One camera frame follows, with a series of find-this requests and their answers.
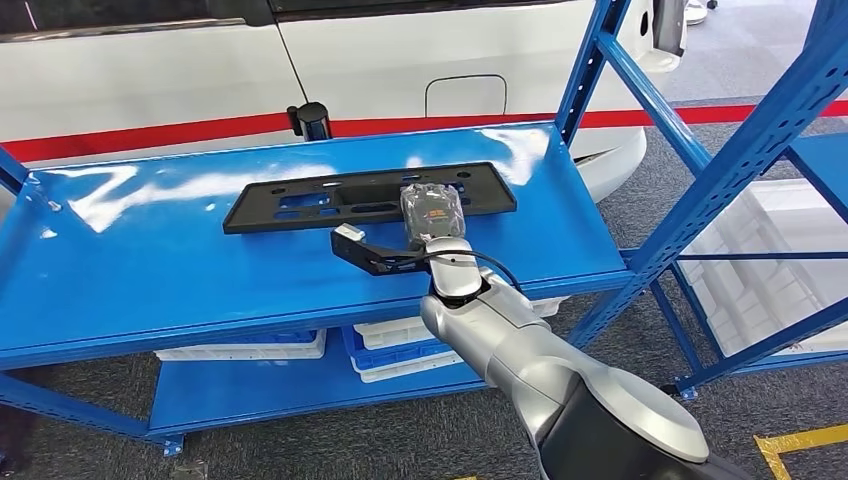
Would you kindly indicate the black plastic frame part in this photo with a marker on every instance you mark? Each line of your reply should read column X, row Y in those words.
column 252, row 208

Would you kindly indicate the black cylindrical post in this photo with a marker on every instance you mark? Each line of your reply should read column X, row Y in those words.
column 311, row 122

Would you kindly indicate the white plastic bin stack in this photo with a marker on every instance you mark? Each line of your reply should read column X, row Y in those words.
column 762, row 298

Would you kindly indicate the white vehicle with red stripe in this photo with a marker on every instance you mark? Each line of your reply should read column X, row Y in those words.
column 132, row 73

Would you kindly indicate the blue metal shelf rack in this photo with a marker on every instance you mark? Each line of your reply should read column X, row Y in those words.
column 166, row 278
column 821, row 166

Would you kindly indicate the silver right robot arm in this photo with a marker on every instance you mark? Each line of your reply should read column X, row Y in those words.
column 530, row 358

